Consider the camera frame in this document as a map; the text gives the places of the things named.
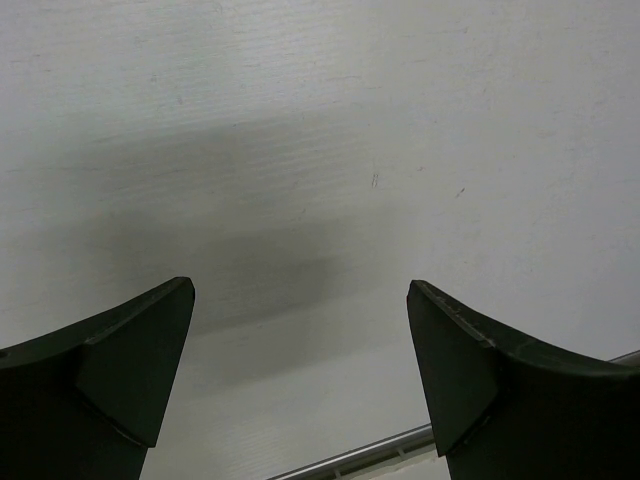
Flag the aluminium table edge rail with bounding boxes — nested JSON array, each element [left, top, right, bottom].
[[284, 347, 639, 479]]

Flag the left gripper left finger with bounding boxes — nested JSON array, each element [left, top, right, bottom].
[[1, 277, 195, 479]]

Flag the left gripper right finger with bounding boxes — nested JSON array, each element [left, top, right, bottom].
[[407, 280, 639, 479]]

